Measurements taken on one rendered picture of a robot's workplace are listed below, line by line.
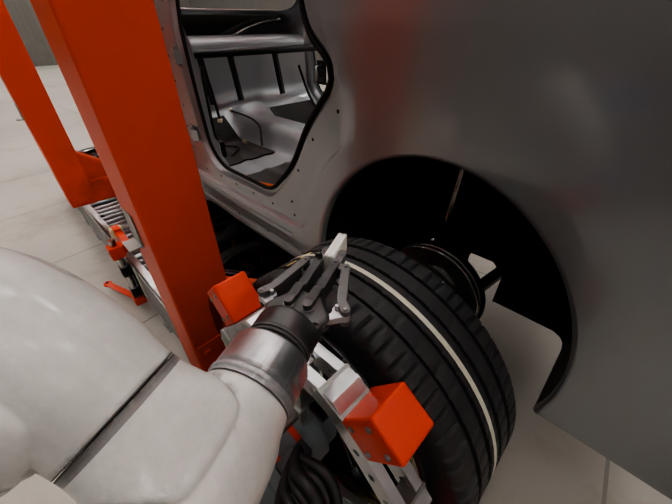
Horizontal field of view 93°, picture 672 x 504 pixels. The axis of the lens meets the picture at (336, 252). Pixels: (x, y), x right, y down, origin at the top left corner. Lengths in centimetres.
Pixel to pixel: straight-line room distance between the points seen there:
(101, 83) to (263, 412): 65
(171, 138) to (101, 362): 62
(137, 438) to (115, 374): 4
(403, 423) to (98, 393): 34
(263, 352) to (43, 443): 15
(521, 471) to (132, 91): 188
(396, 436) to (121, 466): 30
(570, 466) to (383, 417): 155
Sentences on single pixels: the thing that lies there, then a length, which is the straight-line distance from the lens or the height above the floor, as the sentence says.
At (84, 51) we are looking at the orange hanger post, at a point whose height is 152.
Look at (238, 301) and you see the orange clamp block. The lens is 70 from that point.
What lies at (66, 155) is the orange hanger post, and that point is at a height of 87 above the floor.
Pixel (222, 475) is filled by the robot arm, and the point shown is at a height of 131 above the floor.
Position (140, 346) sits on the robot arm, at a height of 137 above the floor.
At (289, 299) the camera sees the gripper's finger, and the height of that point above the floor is 129.
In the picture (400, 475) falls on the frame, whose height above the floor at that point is 99.
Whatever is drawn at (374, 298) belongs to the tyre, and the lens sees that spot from 56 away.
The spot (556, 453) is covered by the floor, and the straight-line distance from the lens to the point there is 195.
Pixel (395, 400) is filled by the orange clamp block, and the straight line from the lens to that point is 46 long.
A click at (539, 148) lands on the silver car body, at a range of 69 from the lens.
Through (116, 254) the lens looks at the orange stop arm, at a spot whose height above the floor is 47.
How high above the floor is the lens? 156
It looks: 36 degrees down
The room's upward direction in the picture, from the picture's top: straight up
